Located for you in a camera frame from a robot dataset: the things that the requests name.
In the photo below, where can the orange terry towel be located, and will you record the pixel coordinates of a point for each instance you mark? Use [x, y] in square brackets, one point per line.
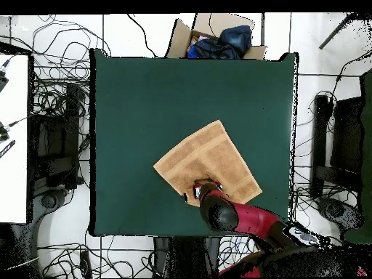
[209, 154]

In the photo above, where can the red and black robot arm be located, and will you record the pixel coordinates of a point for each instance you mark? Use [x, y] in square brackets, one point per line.
[252, 218]

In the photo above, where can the dark green table cloth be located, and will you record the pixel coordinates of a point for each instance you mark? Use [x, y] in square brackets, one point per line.
[145, 101]

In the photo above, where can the long black power brick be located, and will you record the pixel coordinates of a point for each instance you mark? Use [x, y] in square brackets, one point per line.
[85, 263]

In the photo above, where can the grey chair base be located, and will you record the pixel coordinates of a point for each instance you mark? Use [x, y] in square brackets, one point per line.
[337, 210]
[49, 200]

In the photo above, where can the cardboard box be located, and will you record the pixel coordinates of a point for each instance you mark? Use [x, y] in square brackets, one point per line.
[177, 37]

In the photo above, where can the blue clothes pile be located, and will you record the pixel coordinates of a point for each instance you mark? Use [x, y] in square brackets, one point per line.
[232, 37]

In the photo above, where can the small green table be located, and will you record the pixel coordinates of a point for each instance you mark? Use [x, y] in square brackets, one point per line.
[366, 174]

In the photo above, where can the white table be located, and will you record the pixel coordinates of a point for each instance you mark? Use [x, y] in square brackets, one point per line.
[14, 174]

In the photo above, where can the grey metal rod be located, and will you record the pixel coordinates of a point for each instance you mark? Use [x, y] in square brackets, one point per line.
[334, 32]

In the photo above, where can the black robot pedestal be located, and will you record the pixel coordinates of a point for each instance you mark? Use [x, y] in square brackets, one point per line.
[186, 255]

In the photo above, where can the black metal frame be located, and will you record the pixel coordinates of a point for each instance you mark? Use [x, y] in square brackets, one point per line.
[319, 139]
[71, 116]

